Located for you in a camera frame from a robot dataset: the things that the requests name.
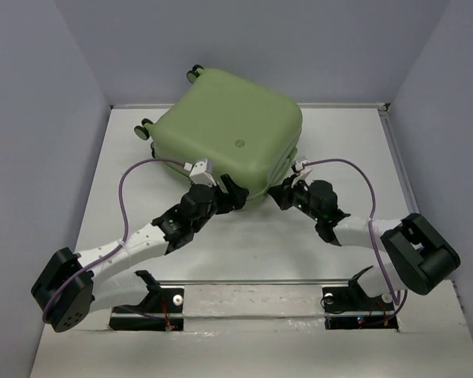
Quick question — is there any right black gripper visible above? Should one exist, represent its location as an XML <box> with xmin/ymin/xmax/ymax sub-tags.
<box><xmin>266</xmin><ymin>173</ymin><xmax>322</xmax><ymax>222</ymax></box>

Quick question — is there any green hard-shell suitcase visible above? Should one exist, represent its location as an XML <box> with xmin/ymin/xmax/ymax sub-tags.
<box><xmin>134</xmin><ymin>65</ymin><xmax>303</xmax><ymax>209</ymax></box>

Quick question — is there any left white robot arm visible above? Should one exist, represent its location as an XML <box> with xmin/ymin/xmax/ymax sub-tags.
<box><xmin>31</xmin><ymin>174</ymin><xmax>249</xmax><ymax>333</ymax></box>

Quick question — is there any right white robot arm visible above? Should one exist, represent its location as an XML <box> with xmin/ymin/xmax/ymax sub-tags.
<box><xmin>268</xmin><ymin>177</ymin><xmax>460</xmax><ymax>309</ymax></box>

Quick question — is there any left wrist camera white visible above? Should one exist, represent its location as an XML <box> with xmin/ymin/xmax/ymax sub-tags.
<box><xmin>183</xmin><ymin>158</ymin><xmax>217</xmax><ymax>187</ymax></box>

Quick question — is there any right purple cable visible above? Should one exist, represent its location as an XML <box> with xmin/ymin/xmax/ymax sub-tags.
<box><xmin>299</xmin><ymin>157</ymin><xmax>410</xmax><ymax>327</ymax></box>

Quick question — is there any purple cable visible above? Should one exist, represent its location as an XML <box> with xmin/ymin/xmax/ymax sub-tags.
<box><xmin>42</xmin><ymin>157</ymin><xmax>190</xmax><ymax>322</ymax></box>
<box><xmin>299</xmin><ymin>157</ymin><xmax>410</xmax><ymax>327</ymax></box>

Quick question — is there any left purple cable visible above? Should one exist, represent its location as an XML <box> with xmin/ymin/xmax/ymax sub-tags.
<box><xmin>42</xmin><ymin>157</ymin><xmax>190</xmax><ymax>322</ymax></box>

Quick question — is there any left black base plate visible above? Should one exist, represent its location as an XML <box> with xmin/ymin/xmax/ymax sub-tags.
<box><xmin>108</xmin><ymin>270</ymin><xmax>184</xmax><ymax>332</ymax></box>

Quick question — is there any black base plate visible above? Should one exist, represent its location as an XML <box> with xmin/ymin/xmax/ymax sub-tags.
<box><xmin>108</xmin><ymin>270</ymin><xmax>184</xmax><ymax>332</ymax></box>
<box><xmin>319</xmin><ymin>267</ymin><xmax>399</xmax><ymax>331</ymax></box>

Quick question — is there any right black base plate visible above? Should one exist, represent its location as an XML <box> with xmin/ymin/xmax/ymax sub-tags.
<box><xmin>319</xmin><ymin>267</ymin><xmax>399</xmax><ymax>331</ymax></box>

